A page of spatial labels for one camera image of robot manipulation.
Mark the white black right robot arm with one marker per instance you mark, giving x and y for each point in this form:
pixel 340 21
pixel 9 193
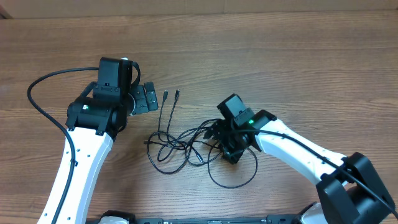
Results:
pixel 349 188

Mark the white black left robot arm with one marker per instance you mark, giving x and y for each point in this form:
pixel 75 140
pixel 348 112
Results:
pixel 94 120

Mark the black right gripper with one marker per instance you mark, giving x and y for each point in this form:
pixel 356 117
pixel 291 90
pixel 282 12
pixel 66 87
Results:
pixel 216 131

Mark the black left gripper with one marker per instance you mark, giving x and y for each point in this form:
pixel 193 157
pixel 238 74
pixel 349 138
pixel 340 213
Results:
pixel 142 105

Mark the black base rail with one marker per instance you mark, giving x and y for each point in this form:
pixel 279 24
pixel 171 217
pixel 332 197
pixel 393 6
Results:
pixel 269 219

